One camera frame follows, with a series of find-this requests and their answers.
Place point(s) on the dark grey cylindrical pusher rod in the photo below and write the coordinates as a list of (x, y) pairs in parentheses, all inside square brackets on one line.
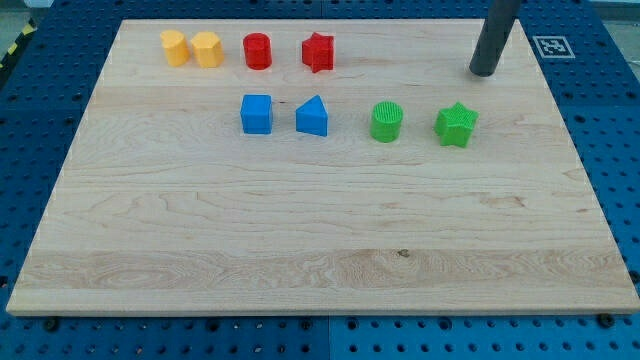
[(494, 34)]

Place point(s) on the green star block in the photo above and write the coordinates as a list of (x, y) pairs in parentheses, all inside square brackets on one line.
[(455, 125)]

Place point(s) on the red star block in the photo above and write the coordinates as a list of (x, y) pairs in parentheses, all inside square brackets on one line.
[(318, 52)]

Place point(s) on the blue triangle block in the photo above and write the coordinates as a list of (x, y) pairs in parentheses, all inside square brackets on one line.
[(312, 117)]

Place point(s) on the white fiducial marker tag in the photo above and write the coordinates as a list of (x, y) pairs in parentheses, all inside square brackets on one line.
[(553, 47)]

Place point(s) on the green cylinder block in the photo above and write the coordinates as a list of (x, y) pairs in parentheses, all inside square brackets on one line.
[(386, 120)]

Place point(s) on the red cylinder block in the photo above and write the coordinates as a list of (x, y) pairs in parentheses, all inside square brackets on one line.
[(257, 51)]

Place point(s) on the blue cube block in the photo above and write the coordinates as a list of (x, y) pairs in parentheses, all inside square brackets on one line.
[(256, 114)]

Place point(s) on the yellow hexagon block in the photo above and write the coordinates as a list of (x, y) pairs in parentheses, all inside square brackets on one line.
[(208, 50)]

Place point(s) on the yellow heart block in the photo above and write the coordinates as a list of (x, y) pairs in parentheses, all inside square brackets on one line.
[(175, 47)]

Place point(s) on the light wooden board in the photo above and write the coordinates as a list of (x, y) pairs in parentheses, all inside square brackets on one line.
[(165, 207)]

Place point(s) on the yellow black hazard tape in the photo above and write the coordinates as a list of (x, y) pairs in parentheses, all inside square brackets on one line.
[(17, 48)]

